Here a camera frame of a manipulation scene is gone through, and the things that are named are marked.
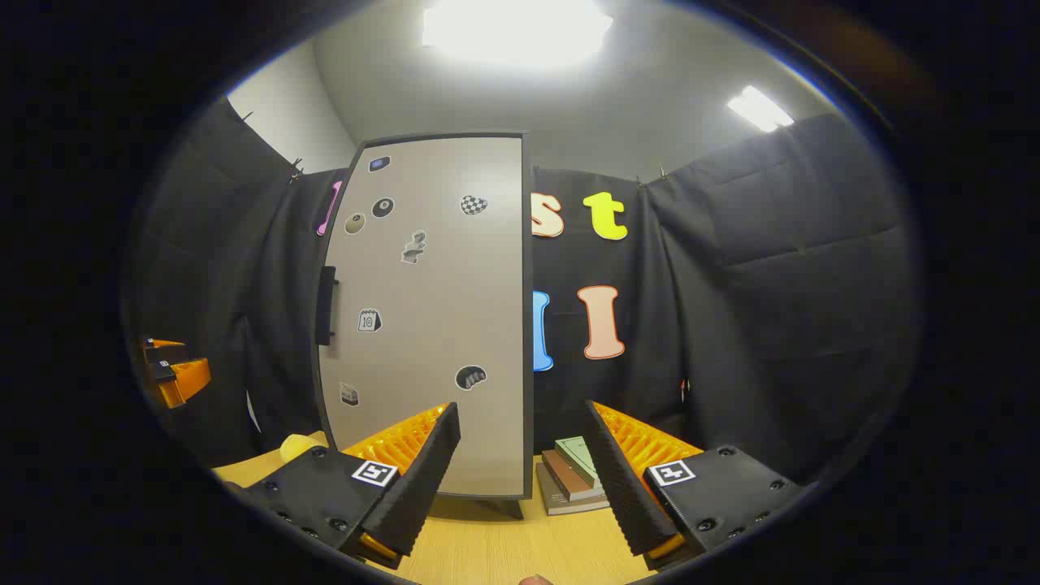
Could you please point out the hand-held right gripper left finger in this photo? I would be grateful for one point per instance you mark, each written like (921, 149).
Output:
(418, 487)

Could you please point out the small ceiling light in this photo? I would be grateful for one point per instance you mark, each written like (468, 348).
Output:
(760, 108)

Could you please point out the large ceiling light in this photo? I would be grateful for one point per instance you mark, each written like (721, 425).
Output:
(516, 28)

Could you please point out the grey-brown book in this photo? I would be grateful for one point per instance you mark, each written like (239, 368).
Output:
(561, 504)

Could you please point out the grey cabinet door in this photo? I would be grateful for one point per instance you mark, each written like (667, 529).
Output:
(439, 309)

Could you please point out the black backdrop cloth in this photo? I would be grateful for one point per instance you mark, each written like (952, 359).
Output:
(772, 309)

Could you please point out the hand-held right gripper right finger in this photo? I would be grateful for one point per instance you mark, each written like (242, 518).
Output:
(626, 487)

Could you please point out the yellow round object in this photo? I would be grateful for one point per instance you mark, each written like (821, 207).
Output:
(297, 448)

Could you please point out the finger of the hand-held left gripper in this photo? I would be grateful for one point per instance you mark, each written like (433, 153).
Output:
(183, 382)
(166, 351)

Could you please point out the brown book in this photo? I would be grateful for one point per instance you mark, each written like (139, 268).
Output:
(569, 481)

